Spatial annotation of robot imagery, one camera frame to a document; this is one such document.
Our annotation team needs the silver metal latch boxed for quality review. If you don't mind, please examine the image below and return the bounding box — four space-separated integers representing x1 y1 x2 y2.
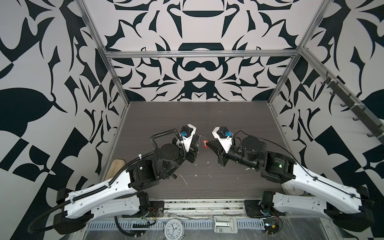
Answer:
214 216 238 234

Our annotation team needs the wooden brush block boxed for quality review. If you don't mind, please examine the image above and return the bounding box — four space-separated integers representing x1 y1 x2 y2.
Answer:
105 159 126 180

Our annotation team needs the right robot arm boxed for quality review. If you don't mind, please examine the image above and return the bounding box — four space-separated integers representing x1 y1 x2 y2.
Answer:
204 136 375 232

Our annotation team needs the red key tag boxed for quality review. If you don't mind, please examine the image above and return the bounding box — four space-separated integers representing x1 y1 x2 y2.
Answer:
203 140 209 149

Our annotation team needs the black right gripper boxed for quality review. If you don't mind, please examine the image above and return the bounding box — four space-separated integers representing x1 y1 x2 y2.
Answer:
206 139 262 172

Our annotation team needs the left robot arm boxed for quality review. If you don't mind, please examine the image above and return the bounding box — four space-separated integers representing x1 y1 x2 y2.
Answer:
28 133 200 235

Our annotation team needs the white round object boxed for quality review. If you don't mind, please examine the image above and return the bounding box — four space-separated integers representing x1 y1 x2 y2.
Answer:
282 182 304 196

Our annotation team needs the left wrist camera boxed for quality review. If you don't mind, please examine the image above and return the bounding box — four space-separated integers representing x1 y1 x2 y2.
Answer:
177 124 197 152

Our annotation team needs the black wall hook rail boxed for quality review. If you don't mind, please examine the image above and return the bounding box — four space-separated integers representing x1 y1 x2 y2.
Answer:
322 71 384 145

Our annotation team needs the white alarm clock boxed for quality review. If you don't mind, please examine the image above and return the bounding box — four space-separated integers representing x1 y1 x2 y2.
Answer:
164 219 185 240

